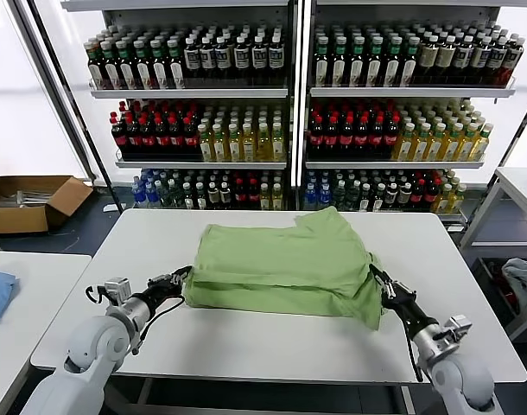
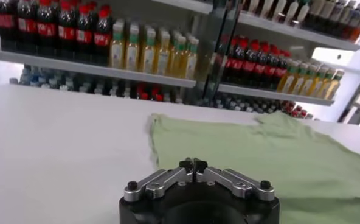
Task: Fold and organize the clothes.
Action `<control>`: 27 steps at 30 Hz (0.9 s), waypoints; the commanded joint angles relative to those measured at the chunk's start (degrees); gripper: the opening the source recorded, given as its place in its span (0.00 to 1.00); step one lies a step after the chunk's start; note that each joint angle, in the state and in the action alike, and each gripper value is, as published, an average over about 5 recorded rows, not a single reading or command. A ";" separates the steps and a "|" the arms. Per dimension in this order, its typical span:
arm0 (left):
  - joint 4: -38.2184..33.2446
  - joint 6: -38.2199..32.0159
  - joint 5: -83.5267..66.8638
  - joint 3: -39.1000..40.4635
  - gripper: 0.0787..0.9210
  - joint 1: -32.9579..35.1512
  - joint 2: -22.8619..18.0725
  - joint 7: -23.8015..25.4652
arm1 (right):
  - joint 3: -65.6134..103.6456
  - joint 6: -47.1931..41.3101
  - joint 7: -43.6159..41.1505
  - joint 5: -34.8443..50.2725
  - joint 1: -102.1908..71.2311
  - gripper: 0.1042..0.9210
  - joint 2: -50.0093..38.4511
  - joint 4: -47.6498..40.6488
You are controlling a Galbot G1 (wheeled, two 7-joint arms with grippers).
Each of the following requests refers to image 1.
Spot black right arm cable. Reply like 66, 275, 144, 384
403, 326, 425, 385

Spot blue cloth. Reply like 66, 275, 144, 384
0, 266, 21, 338

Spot dark tea bottle green cap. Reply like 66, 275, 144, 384
87, 41, 108, 91
384, 37, 403, 88
102, 41, 123, 91
313, 37, 333, 88
330, 37, 350, 88
118, 40, 138, 91
167, 39, 187, 90
151, 39, 170, 91
401, 37, 422, 87
134, 40, 155, 91
348, 37, 368, 88
366, 37, 386, 88

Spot open cardboard box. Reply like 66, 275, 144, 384
0, 175, 94, 234

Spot white side table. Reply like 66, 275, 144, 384
457, 166, 527, 342

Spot metal table frame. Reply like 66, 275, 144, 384
107, 373, 420, 415

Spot reddish bottle white label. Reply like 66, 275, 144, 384
503, 38, 525, 86

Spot black window frame post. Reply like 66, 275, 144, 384
10, 0, 120, 213
461, 86, 527, 230

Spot dark storage bin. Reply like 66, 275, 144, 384
474, 257, 527, 338

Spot white crumpled cloth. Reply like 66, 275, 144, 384
500, 258, 527, 319

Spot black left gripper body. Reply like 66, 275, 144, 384
136, 272, 181, 312

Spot small red cap cola bottle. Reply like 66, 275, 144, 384
410, 179, 425, 212
423, 179, 439, 212
232, 179, 248, 210
246, 179, 261, 210

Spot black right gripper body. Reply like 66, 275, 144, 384
382, 287, 437, 336

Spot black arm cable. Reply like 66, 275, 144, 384
131, 297, 187, 356
403, 326, 425, 385

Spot grey metal shelf unit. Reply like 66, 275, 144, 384
60, 0, 302, 213
300, 0, 517, 226

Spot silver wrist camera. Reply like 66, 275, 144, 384
102, 278, 131, 306
444, 315, 471, 342

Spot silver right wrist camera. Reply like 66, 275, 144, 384
444, 315, 471, 342

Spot plastic-wrapped items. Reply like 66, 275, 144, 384
0, 189, 57, 209

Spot dark bottle blue white label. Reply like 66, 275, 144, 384
454, 36, 473, 86
184, 38, 203, 81
470, 36, 491, 86
214, 37, 232, 81
251, 36, 269, 81
234, 36, 252, 81
268, 36, 286, 81
200, 37, 218, 81
487, 37, 508, 86

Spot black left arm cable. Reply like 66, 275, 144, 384
131, 297, 187, 356

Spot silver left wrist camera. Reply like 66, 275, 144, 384
102, 278, 131, 306

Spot green short-sleeve shirt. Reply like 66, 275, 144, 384
181, 206, 384, 332

